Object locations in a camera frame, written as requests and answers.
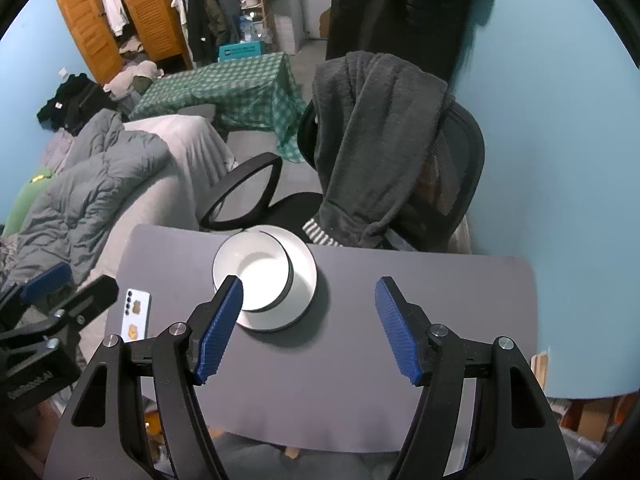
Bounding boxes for grey quilted duvet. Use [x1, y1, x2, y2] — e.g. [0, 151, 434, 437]
[0, 110, 171, 281]

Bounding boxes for green cushion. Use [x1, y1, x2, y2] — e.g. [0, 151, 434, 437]
[2, 167, 53, 236]

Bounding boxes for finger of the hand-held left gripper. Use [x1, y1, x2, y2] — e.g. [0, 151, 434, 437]
[0, 275, 120, 352]
[0, 261, 73, 317]

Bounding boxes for beige clothes pile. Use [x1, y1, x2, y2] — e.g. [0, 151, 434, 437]
[103, 60, 158, 101]

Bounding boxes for black clothes pile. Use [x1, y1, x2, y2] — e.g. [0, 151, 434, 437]
[37, 74, 118, 136]

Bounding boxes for striped grey cloth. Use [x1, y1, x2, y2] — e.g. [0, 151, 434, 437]
[302, 217, 346, 247]

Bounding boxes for light blue smartphone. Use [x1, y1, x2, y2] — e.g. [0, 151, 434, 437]
[121, 288, 151, 343]

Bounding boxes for silver foil bag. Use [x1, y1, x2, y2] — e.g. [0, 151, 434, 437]
[560, 425, 626, 480]

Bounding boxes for blue storage box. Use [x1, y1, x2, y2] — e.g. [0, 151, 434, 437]
[218, 41, 264, 62]

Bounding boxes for lilac cloth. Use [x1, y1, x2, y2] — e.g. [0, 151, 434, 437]
[42, 130, 76, 171]

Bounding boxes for wooden board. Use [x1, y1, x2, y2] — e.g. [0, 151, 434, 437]
[531, 347, 550, 386]

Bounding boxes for orange wooden wardrobe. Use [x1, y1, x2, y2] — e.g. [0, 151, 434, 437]
[54, 0, 193, 86]

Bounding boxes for green checkered tablecloth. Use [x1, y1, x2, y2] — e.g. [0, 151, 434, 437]
[129, 51, 308, 163]

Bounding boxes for black office chair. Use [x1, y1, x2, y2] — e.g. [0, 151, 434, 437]
[197, 92, 486, 251]

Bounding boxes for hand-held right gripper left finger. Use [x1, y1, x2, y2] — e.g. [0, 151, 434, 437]
[45, 275, 245, 480]

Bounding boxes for light grey bed sheet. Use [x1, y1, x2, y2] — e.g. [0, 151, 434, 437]
[115, 115, 236, 281]

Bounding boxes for stack of white plates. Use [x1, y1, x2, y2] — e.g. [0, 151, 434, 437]
[235, 226, 318, 330]

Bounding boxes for brown cardboard box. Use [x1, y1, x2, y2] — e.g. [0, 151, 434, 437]
[545, 395, 631, 441]

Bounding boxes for white plate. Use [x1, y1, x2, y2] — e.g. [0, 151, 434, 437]
[239, 310, 313, 333]

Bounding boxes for dark grey fleece robe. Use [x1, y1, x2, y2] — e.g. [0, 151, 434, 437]
[312, 50, 456, 248]

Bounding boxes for grey door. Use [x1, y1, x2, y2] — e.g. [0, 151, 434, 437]
[272, 0, 331, 53]

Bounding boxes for dark jackets on rack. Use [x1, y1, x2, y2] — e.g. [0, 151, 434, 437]
[172, 0, 241, 63]

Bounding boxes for clear water jug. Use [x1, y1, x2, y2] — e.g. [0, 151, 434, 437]
[240, 15, 266, 43]

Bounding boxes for white hanging shirt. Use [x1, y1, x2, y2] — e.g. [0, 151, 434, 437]
[97, 0, 131, 36]

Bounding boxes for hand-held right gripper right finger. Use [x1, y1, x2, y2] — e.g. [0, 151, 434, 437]
[375, 276, 573, 480]

